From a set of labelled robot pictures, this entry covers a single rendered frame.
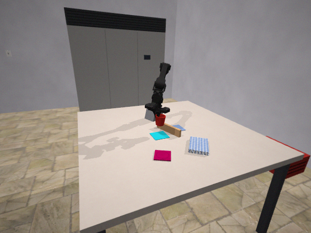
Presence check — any red cup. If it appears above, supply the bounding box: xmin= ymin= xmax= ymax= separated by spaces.
xmin=155 ymin=114 xmax=166 ymax=126

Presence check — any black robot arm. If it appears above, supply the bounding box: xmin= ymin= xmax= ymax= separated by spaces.
xmin=147 ymin=63 xmax=171 ymax=111

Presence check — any dark pink flat square pad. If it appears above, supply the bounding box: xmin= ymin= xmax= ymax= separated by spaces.
xmin=154 ymin=150 xmax=171 ymax=162

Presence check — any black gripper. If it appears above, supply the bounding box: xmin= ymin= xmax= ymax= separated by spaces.
xmin=145 ymin=99 xmax=170 ymax=117

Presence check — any blue checkered towel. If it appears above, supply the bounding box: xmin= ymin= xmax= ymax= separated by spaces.
xmin=189 ymin=136 xmax=209 ymax=156

